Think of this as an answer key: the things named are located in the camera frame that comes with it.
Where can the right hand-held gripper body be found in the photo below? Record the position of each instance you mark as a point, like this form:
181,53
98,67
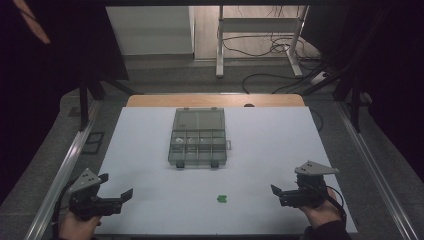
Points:
306,198

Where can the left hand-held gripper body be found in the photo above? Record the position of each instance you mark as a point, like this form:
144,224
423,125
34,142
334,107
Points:
83,200

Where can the small green plastic part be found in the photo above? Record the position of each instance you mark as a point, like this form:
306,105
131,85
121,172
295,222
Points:
222,199

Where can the clear grey plastic organizer box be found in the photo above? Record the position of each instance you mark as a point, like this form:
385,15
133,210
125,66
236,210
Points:
198,146

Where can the person's right hand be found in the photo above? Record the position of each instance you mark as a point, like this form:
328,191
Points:
323,215

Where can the person's left hand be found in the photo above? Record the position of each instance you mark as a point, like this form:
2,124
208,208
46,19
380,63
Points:
76,228

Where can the white table cover sheet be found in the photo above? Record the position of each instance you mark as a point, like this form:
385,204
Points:
266,150

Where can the black metal stand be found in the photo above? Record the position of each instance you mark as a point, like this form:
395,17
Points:
356,106
84,106

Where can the small white part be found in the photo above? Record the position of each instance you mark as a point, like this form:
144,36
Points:
191,140
179,140

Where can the dark curtain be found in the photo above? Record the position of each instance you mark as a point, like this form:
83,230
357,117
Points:
393,83
40,100

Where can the white power strip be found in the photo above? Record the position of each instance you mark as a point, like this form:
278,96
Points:
318,77

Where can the white cabinet panel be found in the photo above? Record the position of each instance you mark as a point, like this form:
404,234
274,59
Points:
150,30

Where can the aluminium floor rail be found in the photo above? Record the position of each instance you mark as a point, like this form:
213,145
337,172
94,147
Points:
373,166
63,173

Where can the black rectangular floor frame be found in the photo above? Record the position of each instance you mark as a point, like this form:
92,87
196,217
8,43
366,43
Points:
93,142

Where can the white metal desk frame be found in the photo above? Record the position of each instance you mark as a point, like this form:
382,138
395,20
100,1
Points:
220,50

